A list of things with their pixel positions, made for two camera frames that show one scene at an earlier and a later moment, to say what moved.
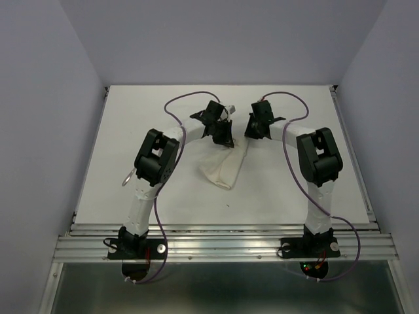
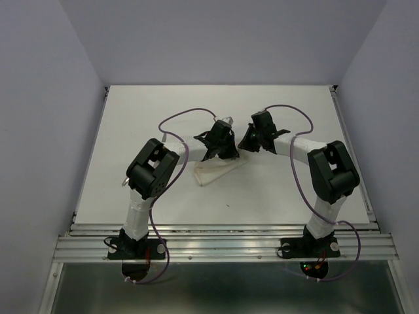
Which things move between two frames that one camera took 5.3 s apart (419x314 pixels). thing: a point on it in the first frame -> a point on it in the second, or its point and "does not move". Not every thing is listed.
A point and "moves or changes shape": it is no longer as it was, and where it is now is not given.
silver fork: [128, 176] does not move
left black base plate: [138, 248] does not move
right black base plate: [310, 246] does not move
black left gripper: [226, 139] -> [232, 152]
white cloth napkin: [222, 163] moves or changes shape
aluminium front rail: [89, 243] does not move
